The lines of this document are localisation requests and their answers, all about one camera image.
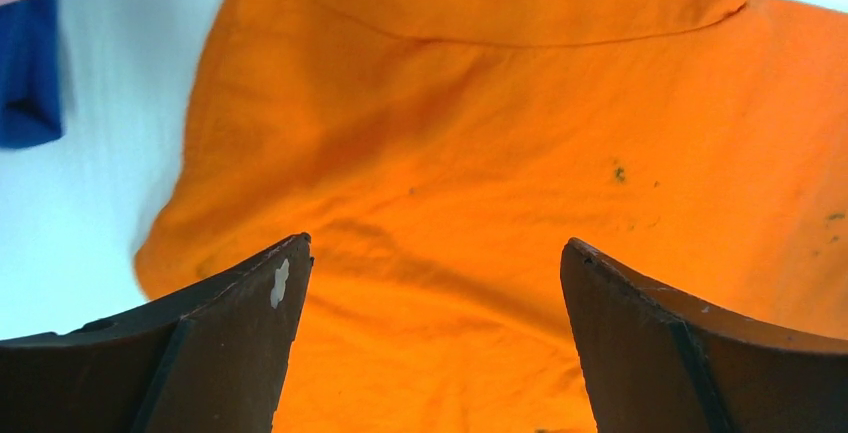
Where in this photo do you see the orange t shirt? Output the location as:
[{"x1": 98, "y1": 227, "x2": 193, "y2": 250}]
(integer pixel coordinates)
[{"x1": 135, "y1": 0, "x2": 847, "y2": 432}]

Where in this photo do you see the blue folded shirt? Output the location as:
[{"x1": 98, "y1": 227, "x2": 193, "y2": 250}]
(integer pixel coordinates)
[{"x1": 1, "y1": 0, "x2": 64, "y2": 150}]

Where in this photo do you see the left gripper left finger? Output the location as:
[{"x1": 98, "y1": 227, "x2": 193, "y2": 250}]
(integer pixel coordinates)
[{"x1": 1, "y1": 233, "x2": 314, "y2": 432}]

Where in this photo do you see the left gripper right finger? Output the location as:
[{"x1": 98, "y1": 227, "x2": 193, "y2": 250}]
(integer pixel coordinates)
[{"x1": 560, "y1": 238, "x2": 847, "y2": 433}]

